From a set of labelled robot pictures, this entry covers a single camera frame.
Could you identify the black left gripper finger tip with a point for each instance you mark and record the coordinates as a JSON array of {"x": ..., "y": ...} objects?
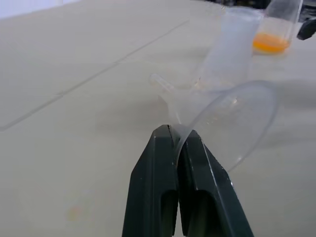
[{"x": 307, "y": 29}]

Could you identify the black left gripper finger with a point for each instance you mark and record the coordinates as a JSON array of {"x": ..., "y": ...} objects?
[
  {"x": 209, "y": 187},
  {"x": 150, "y": 177}
]

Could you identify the clear plastic funnel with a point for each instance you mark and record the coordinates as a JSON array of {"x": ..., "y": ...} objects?
[{"x": 229, "y": 118}]

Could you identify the clear cup with orange liquid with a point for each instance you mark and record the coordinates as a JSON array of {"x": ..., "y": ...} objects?
[{"x": 274, "y": 37}]

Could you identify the frosted plastic bottle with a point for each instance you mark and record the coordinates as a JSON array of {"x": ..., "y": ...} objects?
[{"x": 228, "y": 53}]

